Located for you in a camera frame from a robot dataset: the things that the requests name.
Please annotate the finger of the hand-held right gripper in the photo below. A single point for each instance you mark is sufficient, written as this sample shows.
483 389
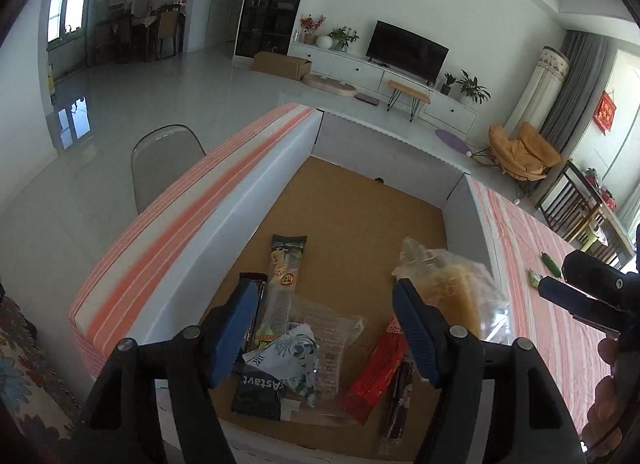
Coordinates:
565 294
590 269

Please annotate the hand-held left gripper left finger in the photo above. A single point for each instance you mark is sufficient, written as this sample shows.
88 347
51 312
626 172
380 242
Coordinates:
235 334

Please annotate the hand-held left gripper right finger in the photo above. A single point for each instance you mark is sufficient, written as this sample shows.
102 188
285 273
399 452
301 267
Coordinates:
417 329

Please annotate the green snack packet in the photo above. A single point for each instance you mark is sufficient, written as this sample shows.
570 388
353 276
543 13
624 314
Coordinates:
535 278

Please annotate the green cucumber-shaped packet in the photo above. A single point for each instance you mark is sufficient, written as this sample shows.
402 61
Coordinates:
551 262

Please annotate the clear bag of yellow cake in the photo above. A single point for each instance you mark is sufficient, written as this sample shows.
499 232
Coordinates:
460 294

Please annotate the brown chocolate bar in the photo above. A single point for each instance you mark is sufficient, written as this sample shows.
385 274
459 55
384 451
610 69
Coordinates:
251 278

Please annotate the grey triangular snack packet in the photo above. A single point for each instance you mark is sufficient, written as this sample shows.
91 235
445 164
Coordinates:
295 349

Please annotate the black snack packet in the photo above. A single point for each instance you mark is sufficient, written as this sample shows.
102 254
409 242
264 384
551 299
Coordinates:
255 396

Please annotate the red snack packet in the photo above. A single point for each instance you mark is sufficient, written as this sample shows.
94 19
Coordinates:
372 384

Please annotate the clear packet of brown wafer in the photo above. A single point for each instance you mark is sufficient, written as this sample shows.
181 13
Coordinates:
397 409

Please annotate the clear snack packet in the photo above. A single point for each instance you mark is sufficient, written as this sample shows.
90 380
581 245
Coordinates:
330 339

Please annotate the white box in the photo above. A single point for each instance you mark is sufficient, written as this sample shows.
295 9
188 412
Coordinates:
350 204

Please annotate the person's right hand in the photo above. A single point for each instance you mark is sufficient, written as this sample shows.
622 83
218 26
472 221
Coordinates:
607 409

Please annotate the green stool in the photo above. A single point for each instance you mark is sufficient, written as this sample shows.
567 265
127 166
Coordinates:
594 239

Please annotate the wooden table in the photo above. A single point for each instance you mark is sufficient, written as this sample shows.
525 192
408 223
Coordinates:
612 224

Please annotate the dark wooden chair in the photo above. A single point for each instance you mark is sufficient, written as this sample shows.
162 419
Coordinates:
565 199

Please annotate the orange lounge chair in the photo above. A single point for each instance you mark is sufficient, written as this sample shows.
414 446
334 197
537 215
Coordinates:
520 151

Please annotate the grey curtain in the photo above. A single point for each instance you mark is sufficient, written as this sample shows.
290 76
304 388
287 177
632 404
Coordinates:
575 89

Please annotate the grey translucent chair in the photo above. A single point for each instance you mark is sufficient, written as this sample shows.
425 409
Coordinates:
165 164

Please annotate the covered standing air conditioner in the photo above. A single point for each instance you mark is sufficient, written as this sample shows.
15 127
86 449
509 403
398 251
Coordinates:
537 89

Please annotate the purple round mat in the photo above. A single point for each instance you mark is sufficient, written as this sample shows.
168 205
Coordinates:
452 140

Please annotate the floral patterned cloth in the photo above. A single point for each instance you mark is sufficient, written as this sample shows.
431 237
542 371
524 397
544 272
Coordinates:
30 384

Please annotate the large potted plant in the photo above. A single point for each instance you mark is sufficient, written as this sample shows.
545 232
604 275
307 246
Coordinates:
472 86

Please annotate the small potted plant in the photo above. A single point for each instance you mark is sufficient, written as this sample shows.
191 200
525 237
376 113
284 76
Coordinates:
447 83

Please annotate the grey flat floor scale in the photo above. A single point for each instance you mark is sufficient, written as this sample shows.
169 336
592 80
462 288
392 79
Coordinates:
368 99

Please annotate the wooden bench with metal legs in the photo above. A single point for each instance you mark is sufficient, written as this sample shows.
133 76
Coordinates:
407 89

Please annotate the beige oval pet bed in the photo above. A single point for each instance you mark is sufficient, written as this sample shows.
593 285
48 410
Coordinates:
330 85

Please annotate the white television cabinet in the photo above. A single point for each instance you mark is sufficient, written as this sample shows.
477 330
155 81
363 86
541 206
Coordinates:
360 71

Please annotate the cardboard box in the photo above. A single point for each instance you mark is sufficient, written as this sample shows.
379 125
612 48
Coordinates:
280 64

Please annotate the black television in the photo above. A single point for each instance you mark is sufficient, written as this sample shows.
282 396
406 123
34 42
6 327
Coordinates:
407 51

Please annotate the white round vase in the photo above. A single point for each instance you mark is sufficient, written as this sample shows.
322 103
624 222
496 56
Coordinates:
325 42

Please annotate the green leafy potted plant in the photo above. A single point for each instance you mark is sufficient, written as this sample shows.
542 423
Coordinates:
344 36

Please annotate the yellow floor sign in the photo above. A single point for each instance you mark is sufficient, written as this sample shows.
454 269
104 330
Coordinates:
50 89

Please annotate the dark dining table with chairs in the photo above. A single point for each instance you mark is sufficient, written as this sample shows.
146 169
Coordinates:
145 31

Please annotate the red flower plant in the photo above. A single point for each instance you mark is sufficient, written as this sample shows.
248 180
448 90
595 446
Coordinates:
312 26

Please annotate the red wall hanging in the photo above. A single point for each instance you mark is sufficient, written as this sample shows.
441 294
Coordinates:
605 111

